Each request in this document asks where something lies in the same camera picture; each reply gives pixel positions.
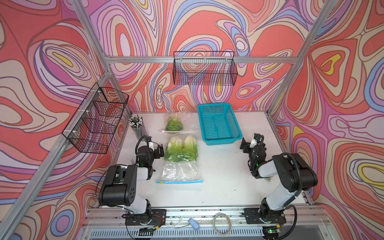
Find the teal plastic basket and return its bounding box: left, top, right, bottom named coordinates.
left=198, top=103, right=243, bottom=146

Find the small clear bag pink seal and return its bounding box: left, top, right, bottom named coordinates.
left=162, top=112, right=199, bottom=134

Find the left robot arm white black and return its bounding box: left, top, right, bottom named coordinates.
left=99, top=145, right=165, bottom=218

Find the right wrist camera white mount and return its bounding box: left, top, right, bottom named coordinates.
left=250, top=133, right=263, bottom=148

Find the clear cup of pens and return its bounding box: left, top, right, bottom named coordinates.
left=129, top=115, right=143, bottom=140

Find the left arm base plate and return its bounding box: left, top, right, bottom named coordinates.
left=122, top=209, right=167, bottom=227

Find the chinese cabbage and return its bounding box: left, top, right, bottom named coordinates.
left=181, top=135, right=198, bottom=162
left=165, top=136, right=183, bottom=163

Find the black wire basket back wall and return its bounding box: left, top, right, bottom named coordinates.
left=173, top=50, right=238, bottom=86

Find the small green cabbage in bag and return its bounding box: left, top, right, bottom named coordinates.
left=165, top=113, right=184, bottom=132

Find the black wire basket wall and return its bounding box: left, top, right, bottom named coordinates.
left=173, top=50, right=238, bottom=86
left=62, top=83, right=129, bottom=154

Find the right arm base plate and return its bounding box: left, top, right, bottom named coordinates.
left=242, top=208, right=287, bottom=225

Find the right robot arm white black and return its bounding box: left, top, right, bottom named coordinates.
left=240, top=134, right=318, bottom=224

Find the black wire basket left wall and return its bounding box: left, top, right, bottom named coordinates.
left=62, top=83, right=129, bottom=154

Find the clear zip-top bag blue seal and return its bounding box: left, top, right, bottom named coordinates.
left=157, top=134, right=203, bottom=184

